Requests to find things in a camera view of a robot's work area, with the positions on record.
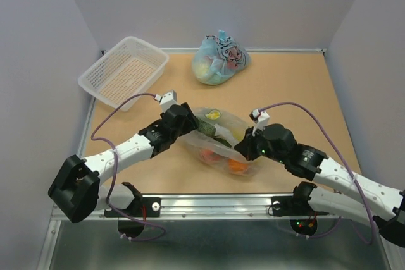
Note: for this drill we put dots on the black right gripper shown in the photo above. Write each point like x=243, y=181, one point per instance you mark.
x=246, y=147

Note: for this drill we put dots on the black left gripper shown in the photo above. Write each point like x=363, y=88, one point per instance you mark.
x=192, y=119

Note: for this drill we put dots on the orange fruit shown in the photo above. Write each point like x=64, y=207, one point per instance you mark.
x=236, y=167

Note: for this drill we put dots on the clear plastic fruit bag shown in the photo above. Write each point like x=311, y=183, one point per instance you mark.
x=220, y=119

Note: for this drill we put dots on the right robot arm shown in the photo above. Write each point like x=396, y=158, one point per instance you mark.
x=387, y=203

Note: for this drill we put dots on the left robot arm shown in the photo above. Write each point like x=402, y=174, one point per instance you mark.
x=75, y=189

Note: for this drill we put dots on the yellow fruit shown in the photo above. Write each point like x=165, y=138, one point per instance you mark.
x=238, y=131

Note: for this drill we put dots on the red fruit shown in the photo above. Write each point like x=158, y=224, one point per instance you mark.
x=209, y=156

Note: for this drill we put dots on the blue printed plastic bag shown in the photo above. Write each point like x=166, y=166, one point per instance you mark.
x=218, y=59

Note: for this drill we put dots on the green netted melon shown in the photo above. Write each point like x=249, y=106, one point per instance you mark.
x=208, y=130

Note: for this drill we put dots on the white plastic mesh basket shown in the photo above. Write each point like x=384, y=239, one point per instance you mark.
x=128, y=68

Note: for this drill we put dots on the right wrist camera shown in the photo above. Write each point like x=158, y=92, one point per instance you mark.
x=260, y=118

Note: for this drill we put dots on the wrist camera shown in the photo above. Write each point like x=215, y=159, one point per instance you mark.
x=166, y=100
x=260, y=118

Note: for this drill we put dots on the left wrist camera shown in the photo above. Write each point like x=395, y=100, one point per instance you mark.
x=166, y=100

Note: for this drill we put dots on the aluminium mounting rail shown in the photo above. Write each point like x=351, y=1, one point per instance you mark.
x=258, y=206

